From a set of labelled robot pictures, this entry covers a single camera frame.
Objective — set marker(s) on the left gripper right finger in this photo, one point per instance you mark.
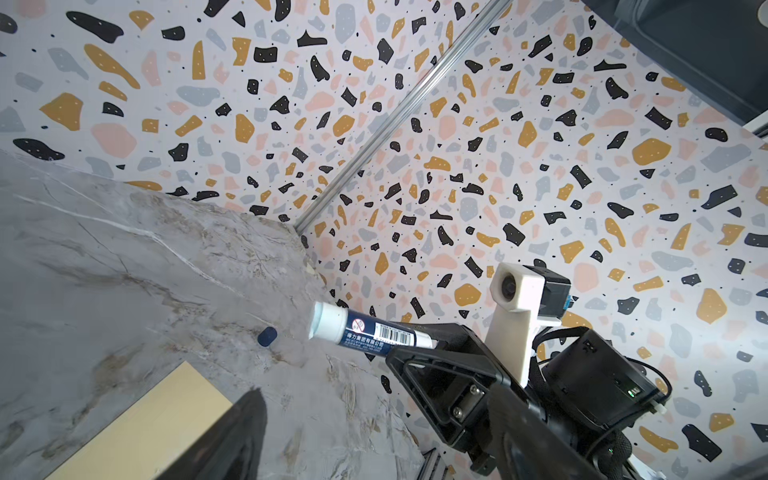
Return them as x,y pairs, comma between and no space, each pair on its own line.
524,448

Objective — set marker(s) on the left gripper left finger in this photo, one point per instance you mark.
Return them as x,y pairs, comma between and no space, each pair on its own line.
231,448

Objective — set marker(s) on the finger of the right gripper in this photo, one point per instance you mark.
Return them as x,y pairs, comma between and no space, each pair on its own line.
451,383

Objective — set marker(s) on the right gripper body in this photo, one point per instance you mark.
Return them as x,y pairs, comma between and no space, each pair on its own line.
587,394

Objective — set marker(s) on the blue glue stick cap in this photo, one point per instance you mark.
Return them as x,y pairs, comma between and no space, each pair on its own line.
267,336

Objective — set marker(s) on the blue white glue stick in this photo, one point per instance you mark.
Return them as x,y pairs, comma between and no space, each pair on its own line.
357,331

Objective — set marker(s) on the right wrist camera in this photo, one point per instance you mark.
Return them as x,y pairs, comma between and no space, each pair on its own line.
528,299

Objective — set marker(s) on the right aluminium corner post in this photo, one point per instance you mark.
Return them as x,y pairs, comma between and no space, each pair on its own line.
410,104

